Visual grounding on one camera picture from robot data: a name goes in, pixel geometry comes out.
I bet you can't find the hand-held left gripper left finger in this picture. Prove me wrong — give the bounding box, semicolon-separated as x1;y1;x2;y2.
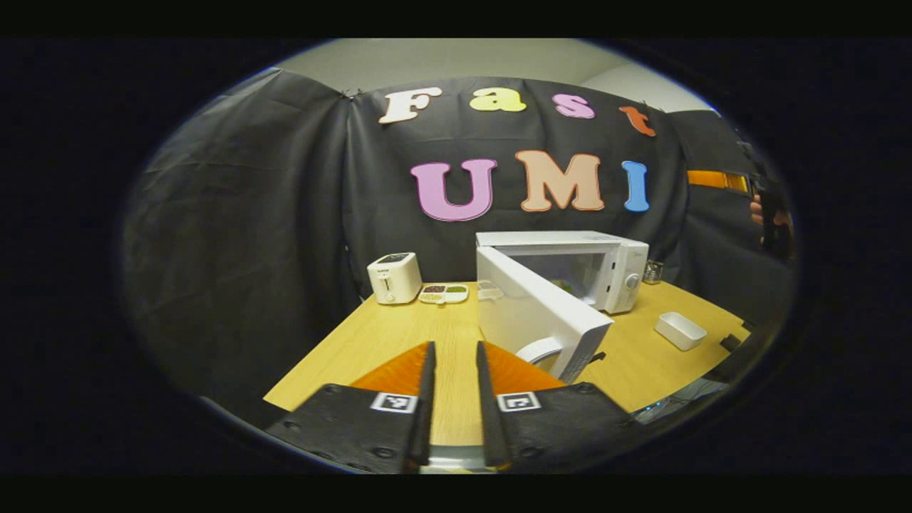
265;341;437;475

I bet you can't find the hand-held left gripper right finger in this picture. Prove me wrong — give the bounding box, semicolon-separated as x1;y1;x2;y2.
476;341;642;472

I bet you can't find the white microwave oven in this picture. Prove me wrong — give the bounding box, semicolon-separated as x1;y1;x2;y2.
475;230;651;385

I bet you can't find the white rectangular tray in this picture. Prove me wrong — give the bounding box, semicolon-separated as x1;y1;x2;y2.
654;311;708;352

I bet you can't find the white toaster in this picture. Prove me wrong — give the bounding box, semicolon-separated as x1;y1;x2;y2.
367;252;423;306

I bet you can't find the white divided dish with beans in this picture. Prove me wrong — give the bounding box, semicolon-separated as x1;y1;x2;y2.
418;283;470;306

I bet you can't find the black backdrop cloth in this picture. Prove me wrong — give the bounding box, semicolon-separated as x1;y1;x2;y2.
121;68;795;428

